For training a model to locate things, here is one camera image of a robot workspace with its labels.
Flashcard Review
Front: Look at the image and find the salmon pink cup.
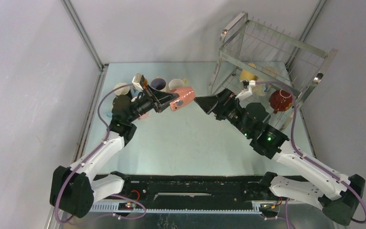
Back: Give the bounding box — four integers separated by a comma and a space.
170, 86, 196, 112

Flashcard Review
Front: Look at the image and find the pale pink cup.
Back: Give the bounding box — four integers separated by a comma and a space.
150, 78, 167, 92

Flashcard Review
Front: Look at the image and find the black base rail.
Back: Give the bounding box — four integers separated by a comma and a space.
88, 172, 316, 212

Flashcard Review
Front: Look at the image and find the dark red mug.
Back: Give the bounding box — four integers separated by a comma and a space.
269, 90, 293, 114

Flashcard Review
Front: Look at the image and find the aluminium frame post right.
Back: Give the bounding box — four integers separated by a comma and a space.
286, 0, 329, 66

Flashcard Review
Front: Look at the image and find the blue patterned mug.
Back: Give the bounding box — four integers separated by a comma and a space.
130, 87, 140, 99

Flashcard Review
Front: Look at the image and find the aluminium frame post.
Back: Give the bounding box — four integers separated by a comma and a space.
60, 0, 104, 71
286, 0, 329, 66

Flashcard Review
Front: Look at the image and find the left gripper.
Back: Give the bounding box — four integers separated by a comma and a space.
127, 84, 179, 123

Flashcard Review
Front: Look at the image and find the metal dish rack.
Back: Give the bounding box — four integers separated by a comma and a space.
208, 12, 338, 130

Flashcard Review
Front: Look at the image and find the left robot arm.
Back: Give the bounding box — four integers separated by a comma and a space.
50, 86, 179, 223

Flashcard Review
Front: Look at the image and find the pink mug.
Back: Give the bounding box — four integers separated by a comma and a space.
138, 112, 150, 120

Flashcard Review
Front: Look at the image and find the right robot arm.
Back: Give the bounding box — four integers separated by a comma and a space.
194, 89, 366, 226

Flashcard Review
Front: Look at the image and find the beige cup in rack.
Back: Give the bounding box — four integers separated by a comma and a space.
253, 65, 279, 97

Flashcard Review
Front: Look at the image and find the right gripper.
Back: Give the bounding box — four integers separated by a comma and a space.
194, 88, 252, 139

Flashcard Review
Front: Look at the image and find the aluminium frame post left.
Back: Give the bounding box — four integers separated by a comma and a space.
60, 0, 104, 71

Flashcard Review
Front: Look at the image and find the orange yellow cup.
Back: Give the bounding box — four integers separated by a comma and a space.
239, 69, 258, 81

